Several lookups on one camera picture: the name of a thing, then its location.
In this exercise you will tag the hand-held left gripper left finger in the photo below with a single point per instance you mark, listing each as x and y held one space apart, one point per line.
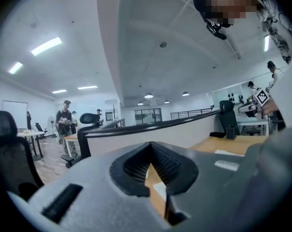
87 202

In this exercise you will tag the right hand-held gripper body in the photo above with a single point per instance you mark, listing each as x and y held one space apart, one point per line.
262 97

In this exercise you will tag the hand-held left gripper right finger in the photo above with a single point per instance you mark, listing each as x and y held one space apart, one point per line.
208 190

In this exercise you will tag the person's right forearm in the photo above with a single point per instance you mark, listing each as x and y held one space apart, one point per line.
271 106

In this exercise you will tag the black white patterned clothing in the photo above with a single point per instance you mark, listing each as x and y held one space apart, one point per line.
283 93

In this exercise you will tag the light blue glass desk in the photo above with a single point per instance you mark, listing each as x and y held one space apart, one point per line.
252 122

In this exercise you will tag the black high-back office chair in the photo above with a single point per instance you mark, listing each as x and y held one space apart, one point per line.
229 117

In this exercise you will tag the black pen holder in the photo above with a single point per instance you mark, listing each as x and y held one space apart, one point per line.
232 132

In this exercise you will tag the black pouch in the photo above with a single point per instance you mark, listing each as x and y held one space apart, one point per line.
218 134

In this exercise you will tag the black metal railing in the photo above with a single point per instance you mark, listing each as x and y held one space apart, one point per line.
191 111

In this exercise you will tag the white desk partition black trim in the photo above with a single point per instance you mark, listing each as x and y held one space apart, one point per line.
148 136

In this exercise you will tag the black office chair with headrest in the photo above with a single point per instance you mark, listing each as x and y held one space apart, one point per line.
87 117

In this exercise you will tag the black mesh office chair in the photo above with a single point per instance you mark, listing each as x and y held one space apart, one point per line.
13 153

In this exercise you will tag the round white table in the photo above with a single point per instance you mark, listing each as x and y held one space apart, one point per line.
30 134

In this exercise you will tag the standing fan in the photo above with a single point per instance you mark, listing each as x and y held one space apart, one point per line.
51 120

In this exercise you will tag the black framed glass doors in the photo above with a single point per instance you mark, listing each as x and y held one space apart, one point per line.
148 117

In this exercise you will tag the whiteboard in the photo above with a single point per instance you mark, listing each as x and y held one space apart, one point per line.
14 115

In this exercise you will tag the row of ceiling tube lights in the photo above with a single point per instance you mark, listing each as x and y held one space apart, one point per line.
46 46

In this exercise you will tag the wooden desk with white frame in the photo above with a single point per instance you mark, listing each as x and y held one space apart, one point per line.
72 136

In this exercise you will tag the black head-mounted camera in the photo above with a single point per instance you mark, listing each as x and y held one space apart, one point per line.
217 31

